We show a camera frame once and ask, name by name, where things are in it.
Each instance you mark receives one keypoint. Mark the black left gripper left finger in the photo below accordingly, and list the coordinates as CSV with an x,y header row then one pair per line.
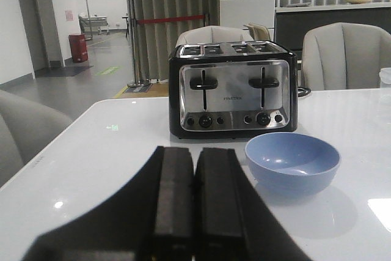
x,y
149,218

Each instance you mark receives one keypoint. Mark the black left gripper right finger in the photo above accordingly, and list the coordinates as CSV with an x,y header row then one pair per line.
x,y
232,222

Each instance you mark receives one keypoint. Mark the blue bowl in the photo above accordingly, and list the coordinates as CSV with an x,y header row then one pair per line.
x,y
292,164

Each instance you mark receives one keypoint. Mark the black and chrome toaster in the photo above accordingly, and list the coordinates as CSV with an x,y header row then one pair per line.
x,y
232,90

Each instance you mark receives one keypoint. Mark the red belt stanchion barrier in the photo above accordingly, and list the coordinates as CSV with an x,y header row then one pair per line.
x,y
148,38

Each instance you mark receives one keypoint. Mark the grey armchair at left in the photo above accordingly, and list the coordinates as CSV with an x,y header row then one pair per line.
x,y
27,127

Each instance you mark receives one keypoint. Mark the red bin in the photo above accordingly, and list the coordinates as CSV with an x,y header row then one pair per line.
x,y
78,47

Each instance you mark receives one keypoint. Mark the beige armchair behind toaster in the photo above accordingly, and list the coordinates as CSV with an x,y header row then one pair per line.
x,y
213,34

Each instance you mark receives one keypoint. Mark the beige plastic chair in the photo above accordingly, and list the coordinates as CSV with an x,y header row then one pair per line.
x,y
258,32

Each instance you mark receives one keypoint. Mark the beige armchair on right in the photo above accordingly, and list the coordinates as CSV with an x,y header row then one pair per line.
x,y
342,56

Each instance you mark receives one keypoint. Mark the clear plastic container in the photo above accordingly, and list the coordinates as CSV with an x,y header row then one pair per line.
x,y
385,77

